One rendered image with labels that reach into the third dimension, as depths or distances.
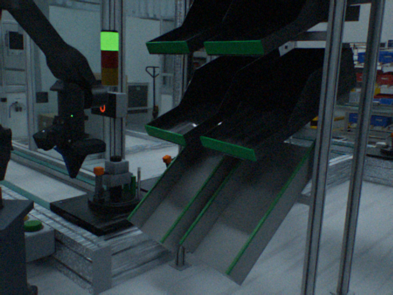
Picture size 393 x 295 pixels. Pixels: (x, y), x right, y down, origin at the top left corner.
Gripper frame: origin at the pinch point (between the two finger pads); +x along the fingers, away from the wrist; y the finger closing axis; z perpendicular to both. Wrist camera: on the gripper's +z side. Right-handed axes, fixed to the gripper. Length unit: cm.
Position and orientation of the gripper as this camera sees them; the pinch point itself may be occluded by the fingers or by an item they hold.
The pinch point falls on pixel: (72, 163)
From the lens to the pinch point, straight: 97.7
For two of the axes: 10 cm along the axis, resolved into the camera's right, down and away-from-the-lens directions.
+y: 7.4, 1.7, -6.6
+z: -6.8, 1.3, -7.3
